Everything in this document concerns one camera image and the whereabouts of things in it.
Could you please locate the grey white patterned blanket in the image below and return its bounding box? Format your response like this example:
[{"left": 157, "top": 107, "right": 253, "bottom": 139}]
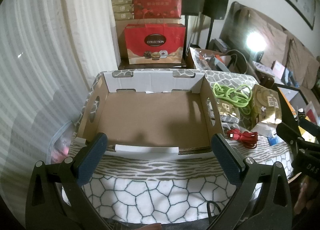
[{"left": 61, "top": 68, "right": 295, "bottom": 225}]

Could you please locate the black cable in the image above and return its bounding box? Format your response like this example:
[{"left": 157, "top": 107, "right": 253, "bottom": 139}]
[{"left": 206, "top": 201, "right": 222, "bottom": 222}]

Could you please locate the black television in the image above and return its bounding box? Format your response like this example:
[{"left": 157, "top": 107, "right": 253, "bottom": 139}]
[{"left": 219, "top": 1, "right": 265, "bottom": 52}]

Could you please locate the red floral gift bag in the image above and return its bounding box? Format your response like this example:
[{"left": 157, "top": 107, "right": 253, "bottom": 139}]
[{"left": 132, "top": 0, "right": 184, "bottom": 19}]

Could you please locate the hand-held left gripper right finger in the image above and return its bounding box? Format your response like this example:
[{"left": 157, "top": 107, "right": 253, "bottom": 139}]
[{"left": 207, "top": 133, "right": 294, "bottom": 230}]

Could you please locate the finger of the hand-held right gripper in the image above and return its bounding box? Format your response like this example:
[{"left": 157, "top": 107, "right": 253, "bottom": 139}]
[
  {"left": 276, "top": 118, "right": 320, "bottom": 146},
  {"left": 273, "top": 83, "right": 304, "bottom": 130}
]

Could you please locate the small blue packet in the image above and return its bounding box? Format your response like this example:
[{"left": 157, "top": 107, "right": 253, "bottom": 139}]
[{"left": 267, "top": 135, "right": 282, "bottom": 146}]

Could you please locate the clear plastic storage bin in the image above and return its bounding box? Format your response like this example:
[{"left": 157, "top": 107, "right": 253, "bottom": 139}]
[{"left": 46, "top": 122, "right": 78, "bottom": 165}]

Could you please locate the white curtain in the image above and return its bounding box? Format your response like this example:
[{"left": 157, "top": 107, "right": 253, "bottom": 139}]
[{"left": 0, "top": 0, "right": 120, "bottom": 195}]

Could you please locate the red chocolate gift bag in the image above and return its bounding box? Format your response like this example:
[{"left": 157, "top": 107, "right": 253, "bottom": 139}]
[{"left": 124, "top": 23, "right": 187, "bottom": 65}]

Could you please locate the brown sofa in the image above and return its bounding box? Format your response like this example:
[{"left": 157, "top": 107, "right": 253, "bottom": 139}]
[{"left": 250, "top": 7, "right": 320, "bottom": 100}]

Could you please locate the red cable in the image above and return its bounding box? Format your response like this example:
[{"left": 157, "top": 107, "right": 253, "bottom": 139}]
[{"left": 226, "top": 130, "right": 258, "bottom": 149}]

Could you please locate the green braided cable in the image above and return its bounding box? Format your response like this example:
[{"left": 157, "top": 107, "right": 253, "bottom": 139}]
[{"left": 212, "top": 83, "right": 254, "bottom": 116}]

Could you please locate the cluttered cardboard box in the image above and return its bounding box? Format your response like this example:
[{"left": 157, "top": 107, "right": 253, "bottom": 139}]
[{"left": 189, "top": 47, "right": 248, "bottom": 73}]

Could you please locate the large gold snack bag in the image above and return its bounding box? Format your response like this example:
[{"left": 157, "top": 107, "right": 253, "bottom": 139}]
[{"left": 250, "top": 83, "right": 283, "bottom": 130}]

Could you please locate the small gold packet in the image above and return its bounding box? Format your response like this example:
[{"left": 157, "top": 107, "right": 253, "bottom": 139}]
[{"left": 216, "top": 98, "right": 242, "bottom": 124}]

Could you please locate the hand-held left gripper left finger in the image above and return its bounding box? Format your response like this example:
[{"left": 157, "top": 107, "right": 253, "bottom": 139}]
[{"left": 25, "top": 132, "right": 108, "bottom": 230}]

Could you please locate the dark wooden cabinet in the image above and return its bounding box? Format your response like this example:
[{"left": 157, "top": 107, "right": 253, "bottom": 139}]
[{"left": 118, "top": 58, "right": 188, "bottom": 70}]

